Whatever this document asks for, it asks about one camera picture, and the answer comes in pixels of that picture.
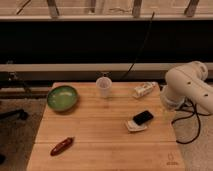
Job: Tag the black office chair base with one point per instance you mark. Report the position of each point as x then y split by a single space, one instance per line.
20 114

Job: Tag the green bowl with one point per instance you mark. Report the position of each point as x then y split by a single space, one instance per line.
62 98

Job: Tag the red chili pepper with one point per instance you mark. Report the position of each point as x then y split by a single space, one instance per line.
62 146

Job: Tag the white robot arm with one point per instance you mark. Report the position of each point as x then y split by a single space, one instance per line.
187 81

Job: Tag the black smartphone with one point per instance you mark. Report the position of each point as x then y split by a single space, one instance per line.
142 117

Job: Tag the clear plastic cup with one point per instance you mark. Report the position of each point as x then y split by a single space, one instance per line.
103 85

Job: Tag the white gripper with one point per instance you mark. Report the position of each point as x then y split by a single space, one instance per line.
170 102

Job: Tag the white crumpled packet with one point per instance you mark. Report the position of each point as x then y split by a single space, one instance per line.
143 89

